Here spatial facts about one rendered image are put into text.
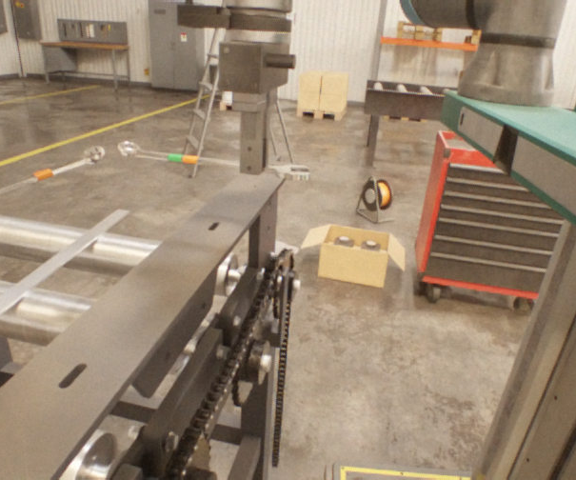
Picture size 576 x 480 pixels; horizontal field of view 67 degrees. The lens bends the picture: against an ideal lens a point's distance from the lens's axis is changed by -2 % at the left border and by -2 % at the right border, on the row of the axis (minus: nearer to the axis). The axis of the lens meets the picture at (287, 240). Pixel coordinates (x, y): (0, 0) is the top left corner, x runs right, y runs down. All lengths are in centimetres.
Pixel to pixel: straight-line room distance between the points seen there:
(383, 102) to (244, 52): 492
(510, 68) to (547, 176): 32
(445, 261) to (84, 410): 240
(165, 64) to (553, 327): 1051
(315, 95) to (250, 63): 793
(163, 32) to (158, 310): 1057
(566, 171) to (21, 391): 50
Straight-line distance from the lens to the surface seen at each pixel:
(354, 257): 280
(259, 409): 136
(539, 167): 53
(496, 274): 273
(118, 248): 122
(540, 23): 81
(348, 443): 191
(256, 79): 49
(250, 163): 56
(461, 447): 203
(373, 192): 381
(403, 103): 541
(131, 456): 68
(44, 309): 101
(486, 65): 81
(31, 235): 136
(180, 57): 1081
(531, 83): 80
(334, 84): 835
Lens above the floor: 143
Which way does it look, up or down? 25 degrees down
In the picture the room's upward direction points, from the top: 4 degrees clockwise
